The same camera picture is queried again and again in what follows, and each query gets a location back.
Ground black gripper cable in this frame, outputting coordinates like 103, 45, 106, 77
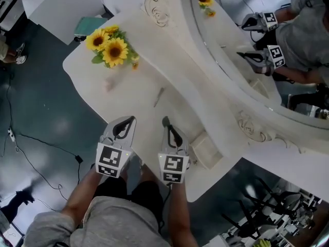
158, 184, 172, 234

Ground person's grey shirt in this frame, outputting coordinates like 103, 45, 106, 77
24, 196, 170, 247

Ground person's legs black shorts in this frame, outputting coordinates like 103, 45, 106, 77
99, 175, 167, 221

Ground sunflower bouquet in pot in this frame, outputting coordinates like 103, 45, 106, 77
84, 24, 141, 70

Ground white vanity table with mirror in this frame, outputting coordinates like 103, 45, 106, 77
62, 0, 329, 203

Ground grey chair black legs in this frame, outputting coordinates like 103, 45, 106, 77
221, 211, 280, 241
237, 176, 303, 216

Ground black floor cable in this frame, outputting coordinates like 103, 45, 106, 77
5, 68, 83, 208

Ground white shelf unit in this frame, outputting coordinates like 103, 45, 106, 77
0, 0, 106, 46

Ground person's left forearm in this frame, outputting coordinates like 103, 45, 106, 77
61, 167, 103, 226

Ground thin grey stick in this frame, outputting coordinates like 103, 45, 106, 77
153, 86, 165, 108

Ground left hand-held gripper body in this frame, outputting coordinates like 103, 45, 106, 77
95, 116, 137, 179

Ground person's right forearm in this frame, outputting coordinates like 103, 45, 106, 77
167, 183, 198, 247

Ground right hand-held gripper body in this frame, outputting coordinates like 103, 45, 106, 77
157, 125, 191, 185

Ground oval mirror white carved frame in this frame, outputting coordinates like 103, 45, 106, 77
178, 0, 329, 138

